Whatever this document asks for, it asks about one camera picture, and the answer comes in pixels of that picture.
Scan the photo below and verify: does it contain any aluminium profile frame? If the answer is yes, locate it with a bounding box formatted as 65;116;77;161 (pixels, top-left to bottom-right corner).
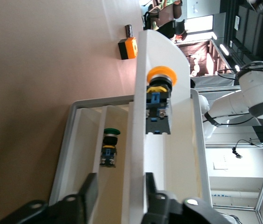
205;141;263;212

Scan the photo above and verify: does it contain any green mushroom push button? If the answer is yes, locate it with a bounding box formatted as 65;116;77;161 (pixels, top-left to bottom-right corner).
99;127;121;168

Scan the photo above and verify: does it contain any white plastic drawer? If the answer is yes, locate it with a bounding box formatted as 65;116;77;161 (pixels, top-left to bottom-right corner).
77;106;107;199
119;29;192;224
98;100;136;224

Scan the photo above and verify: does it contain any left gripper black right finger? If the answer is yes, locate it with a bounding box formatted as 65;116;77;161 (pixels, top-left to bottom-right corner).
142;172;184;224

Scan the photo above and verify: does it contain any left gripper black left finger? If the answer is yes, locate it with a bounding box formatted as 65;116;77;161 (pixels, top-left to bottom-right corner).
49;172;99;224

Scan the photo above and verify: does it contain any white paper sheet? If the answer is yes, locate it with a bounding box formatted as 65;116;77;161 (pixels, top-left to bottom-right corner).
213;160;229;171

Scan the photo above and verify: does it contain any yellow mushroom push button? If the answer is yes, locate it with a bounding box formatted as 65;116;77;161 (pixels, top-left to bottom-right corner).
145;66;178;136

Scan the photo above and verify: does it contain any orange button enclosure box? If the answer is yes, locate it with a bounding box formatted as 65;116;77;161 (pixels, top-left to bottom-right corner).
118;36;138;60

